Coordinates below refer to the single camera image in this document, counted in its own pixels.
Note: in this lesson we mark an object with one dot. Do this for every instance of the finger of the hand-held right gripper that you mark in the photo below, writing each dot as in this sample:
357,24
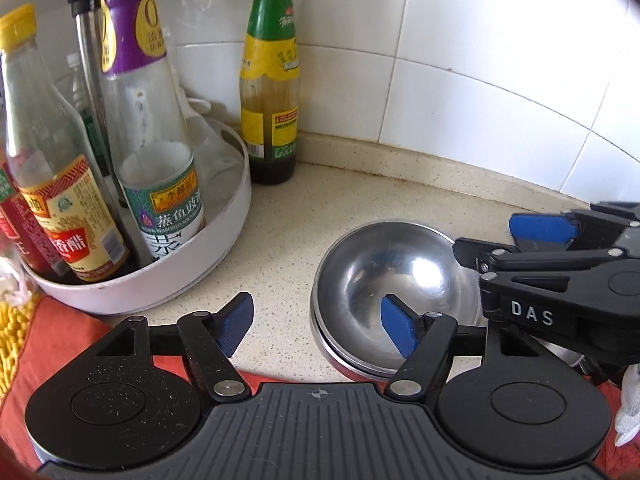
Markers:
500,255
545,230

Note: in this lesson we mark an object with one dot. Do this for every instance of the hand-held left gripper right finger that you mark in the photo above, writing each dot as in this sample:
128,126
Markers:
400,326

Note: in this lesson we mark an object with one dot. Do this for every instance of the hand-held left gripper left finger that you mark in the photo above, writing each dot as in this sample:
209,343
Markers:
234,325

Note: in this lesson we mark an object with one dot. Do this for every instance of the person's right hand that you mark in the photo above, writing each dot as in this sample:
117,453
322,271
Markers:
630,410

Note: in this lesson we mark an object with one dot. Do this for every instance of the white rotating condiment rack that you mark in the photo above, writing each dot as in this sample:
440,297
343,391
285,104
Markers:
220,240

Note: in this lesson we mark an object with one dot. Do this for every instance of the red cloth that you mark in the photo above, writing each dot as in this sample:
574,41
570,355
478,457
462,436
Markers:
60,332

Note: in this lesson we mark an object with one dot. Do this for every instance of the purple neck soy sauce bottle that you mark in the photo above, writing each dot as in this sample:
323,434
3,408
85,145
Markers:
150,160

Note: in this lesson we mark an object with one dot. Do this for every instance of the yellow cap vinegar bottle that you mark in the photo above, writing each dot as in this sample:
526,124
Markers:
60,200

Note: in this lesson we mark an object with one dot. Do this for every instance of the yellow chenille mat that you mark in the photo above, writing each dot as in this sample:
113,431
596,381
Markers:
12,340

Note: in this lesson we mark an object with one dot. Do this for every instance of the red label sauce bottle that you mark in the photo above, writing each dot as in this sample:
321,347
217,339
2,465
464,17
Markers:
20,240

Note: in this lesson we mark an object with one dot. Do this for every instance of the clear plastic bag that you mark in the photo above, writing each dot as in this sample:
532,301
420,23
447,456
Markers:
10,270

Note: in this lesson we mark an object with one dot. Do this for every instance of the green label sauce bottle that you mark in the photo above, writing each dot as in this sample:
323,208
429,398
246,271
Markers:
267,85

